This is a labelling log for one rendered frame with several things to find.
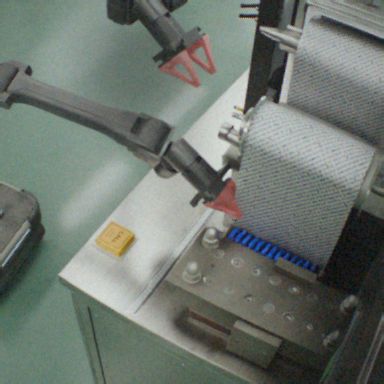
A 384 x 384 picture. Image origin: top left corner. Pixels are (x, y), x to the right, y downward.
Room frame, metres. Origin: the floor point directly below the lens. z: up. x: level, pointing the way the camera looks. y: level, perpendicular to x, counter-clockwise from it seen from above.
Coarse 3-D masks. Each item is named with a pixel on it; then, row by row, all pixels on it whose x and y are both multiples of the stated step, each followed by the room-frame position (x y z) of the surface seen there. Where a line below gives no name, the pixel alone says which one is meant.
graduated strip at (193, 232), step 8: (208, 208) 0.89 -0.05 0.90; (208, 216) 0.87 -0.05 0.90; (200, 224) 0.84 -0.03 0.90; (192, 232) 0.81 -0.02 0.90; (184, 240) 0.78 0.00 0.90; (192, 240) 0.79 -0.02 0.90; (176, 248) 0.76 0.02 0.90; (184, 248) 0.76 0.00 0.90; (176, 256) 0.74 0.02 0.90; (168, 264) 0.71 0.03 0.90; (160, 272) 0.69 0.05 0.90; (168, 272) 0.69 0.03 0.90; (152, 280) 0.66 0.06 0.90; (160, 280) 0.66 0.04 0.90; (152, 288) 0.64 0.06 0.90; (144, 296) 0.61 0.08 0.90; (136, 304) 0.59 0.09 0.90; (136, 312) 0.57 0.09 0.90
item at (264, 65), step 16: (272, 0) 1.09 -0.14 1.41; (288, 0) 1.16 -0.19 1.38; (272, 16) 1.08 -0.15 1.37; (288, 16) 1.18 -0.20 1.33; (256, 32) 1.10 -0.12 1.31; (256, 48) 1.10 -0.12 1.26; (272, 48) 1.08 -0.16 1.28; (256, 64) 1.09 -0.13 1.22; (272, 64) 1.12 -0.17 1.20; (256, 80) 1.09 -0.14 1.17; (272, 80) 1.14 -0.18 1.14; (256, 96) 1.09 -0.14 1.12; (272, 96) 1.18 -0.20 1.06
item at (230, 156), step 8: (232, 136) 0.85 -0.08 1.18; (232, 144) 0.84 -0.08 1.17; (232, 152) 0.85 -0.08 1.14; (224, 160) 0.84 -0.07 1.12; (232, 160) 0.83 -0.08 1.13; (232, 168) 0.83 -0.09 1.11; (232, 176) 0.83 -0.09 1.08; (224, 216) 0.83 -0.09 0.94; (216, 224) 0.83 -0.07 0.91; (224, 224) 0.83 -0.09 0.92
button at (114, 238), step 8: (112, 224) 0.79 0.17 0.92; (104, 232) 0.76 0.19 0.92; (112, 232) 0.77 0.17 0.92; (120, 232) 0.77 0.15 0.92; (128, 232) 0.77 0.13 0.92; (96, 240) 0.74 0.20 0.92; (104, 240) 0.74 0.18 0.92; (112, 240) 0.74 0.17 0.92; (120, 240) 0.75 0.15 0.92; (128, 240) 0.75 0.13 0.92; (104, 248) 0.73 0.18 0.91; (112, 248) 0.72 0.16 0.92; (120, 248) 0.72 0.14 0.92
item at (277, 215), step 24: (240, 168) 0.74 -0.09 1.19; (240, 192) 0.74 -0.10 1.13; (264, 192) 0.72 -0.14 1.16; (288, 192) 0.70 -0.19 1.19; (264, 216) 0.71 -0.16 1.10; (288, 216) 0.69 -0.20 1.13; (312, 216) 0.67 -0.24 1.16; (336, 216) 0.65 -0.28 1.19; (264, 240) 0.71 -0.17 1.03; (288, 240) 0.68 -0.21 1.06; (312, 240) 0.66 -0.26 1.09; (336, 240) 0.64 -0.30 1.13; (312, 264) 0.65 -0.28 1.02
